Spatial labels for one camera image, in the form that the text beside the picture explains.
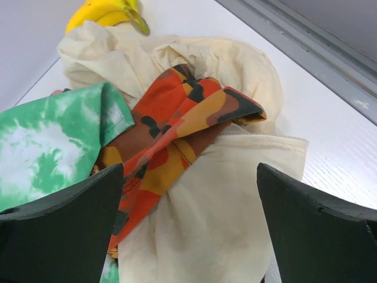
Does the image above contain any yellow banana bunch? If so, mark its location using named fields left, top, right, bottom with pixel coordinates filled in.
left=65, top=0, right=150, bottom=35

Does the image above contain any cream cloth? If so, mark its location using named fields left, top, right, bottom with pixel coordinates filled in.
left=58, top=22, right=308, bottom=282

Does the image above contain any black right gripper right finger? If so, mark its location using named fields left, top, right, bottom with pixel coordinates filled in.
left=257, top=163, right=376, bottom=282

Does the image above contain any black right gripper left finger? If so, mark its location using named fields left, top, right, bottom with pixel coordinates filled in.
left=1, top=164, right=123, bottom=283

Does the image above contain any aluminium frame rail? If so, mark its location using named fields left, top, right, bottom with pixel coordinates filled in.
left=219, top=1, right=376, bottom=123

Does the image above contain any green tie-dye cloth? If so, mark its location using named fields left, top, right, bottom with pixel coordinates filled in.
left=0, top=82, right=135, bottom=283

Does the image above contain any orange camouflage cloth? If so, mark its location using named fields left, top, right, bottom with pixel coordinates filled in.
left=92, top=64, right=266, bottom=259

